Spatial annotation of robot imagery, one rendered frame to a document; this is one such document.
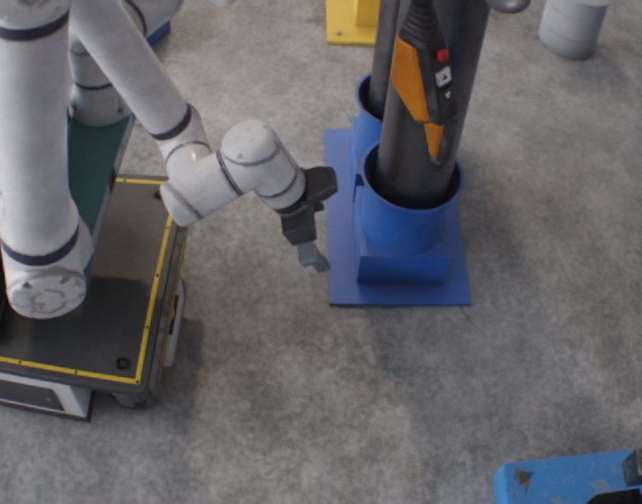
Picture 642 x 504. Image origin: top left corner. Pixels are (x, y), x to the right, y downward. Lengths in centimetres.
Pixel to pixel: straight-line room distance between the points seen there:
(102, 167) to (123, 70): 57
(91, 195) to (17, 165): 62
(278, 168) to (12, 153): 46
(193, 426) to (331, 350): 47
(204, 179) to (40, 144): 33
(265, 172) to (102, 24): 38
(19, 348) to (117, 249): 41
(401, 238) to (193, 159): 105
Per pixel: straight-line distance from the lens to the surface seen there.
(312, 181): 136
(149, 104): 127
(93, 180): 173
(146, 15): 180
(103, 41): 117
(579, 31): 340
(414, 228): 220
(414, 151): 199
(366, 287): 238
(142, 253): 208
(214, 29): 331
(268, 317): 232
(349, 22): 332
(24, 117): 104
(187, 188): 127
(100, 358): 192
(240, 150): 123
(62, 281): 127
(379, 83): 231
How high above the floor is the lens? 197
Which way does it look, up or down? 52 degrees down
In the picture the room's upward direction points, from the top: 6 degrees clockwise
